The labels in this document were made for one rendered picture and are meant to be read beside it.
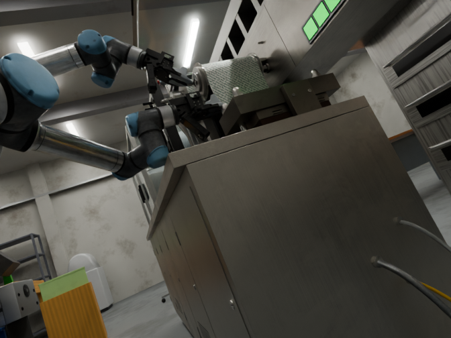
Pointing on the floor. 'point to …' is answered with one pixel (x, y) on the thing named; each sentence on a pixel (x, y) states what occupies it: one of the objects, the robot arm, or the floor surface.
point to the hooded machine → (95, 273)
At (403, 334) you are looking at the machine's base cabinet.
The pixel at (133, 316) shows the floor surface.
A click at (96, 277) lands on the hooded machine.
